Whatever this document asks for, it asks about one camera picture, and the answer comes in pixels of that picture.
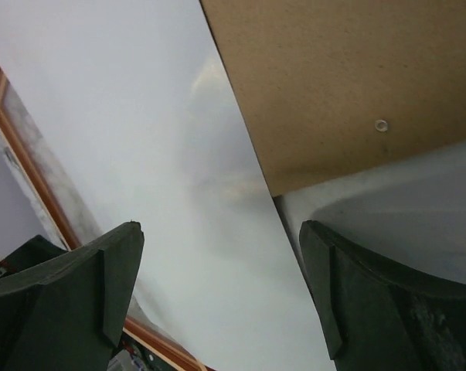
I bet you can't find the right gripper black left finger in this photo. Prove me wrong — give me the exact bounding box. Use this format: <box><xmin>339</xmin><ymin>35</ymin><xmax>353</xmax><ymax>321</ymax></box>
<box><xmin>0</xmin><ymin>221</ymin><xmax>145</xmax><ymax>370</ymax></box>

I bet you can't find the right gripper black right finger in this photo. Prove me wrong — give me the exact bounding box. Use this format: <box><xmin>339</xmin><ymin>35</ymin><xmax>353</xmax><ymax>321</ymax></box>
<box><xmin>299</xmin><ymin>220</ymin><xmax>466</xmax><ymax>370</ymax></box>

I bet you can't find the orange wooden picture frame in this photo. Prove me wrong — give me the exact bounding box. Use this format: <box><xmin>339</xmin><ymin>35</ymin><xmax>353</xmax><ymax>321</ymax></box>
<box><xmin>0</xmin><ymin>67</ymin><xmax>205</xmax><ymax>370</ymax></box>

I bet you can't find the landscape photo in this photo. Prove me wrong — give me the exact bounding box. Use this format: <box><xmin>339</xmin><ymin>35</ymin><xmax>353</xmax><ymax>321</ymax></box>
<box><xmin>0</xmin><ymin>1</ymin><xmax>334</xmax><ymax>370</ymax></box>

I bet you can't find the brown fibreboard backing board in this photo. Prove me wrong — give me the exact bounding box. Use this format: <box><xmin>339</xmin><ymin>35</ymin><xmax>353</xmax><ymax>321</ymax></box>
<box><xmin>202</xmin><ymin>1</ymin><xmax>466</xmax><ymax>196</ymax></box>

